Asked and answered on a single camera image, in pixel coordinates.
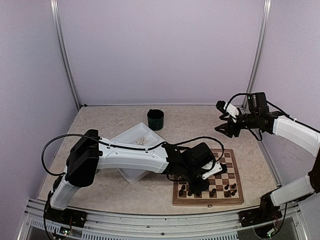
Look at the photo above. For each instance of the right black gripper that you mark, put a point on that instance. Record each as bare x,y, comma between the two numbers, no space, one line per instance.
230,129

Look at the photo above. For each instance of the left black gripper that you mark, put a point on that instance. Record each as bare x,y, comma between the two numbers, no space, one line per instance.
195,189

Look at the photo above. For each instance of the dark chess piece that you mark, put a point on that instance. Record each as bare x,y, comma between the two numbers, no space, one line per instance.
212,192

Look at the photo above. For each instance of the wooden chess board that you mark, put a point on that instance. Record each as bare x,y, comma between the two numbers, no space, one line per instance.
217,182

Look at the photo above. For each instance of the dark piece corner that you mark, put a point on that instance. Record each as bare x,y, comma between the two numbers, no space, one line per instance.
234,192

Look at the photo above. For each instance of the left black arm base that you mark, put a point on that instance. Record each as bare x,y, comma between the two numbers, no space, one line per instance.
70,217

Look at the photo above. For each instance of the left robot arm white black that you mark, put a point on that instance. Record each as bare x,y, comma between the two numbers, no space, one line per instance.
91,153

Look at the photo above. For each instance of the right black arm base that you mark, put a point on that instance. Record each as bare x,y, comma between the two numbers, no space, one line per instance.
265,212

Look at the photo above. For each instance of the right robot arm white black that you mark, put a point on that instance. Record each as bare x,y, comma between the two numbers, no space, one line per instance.
304,138

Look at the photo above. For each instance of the pile of white chess pieces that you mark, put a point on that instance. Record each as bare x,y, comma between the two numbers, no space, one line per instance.
142,141

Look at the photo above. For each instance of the dark green cup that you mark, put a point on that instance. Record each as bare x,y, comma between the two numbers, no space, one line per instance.
155,118

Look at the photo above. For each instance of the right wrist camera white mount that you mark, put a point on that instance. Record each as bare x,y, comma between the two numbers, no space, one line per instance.
228,108

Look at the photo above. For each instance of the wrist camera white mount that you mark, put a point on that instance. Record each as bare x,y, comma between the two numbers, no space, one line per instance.
228,108
212,168

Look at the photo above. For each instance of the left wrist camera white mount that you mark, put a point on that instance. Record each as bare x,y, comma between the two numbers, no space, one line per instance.
212,168

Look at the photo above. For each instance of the right aluminium frame post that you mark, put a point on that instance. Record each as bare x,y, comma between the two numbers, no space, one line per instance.
267,4

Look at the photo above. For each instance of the aluminium frame post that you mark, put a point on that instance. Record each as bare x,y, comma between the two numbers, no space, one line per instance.
54,5
267,4

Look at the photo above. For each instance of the left aluminium frame post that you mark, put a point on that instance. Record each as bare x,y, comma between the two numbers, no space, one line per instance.
54,5

